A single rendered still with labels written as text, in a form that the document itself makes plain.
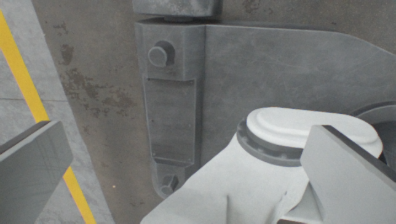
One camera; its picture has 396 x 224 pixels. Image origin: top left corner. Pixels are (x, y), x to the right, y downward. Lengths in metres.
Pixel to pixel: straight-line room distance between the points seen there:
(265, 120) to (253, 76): 0.14
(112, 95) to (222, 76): 0.46
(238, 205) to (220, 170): 0.06
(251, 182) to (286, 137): 0.09
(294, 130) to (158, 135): 0.33
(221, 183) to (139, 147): 0.61
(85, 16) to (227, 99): 0.50
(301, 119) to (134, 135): 0.63
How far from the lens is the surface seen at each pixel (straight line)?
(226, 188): 0.30
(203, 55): 0.45
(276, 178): 0.33
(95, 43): 0.76
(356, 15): 0.67
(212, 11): 0.46
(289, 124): 0.37
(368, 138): 0.40
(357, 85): 0.52
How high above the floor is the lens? 0.62
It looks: 60 degrees down
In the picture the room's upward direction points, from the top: 158 degrees counter-clockwise
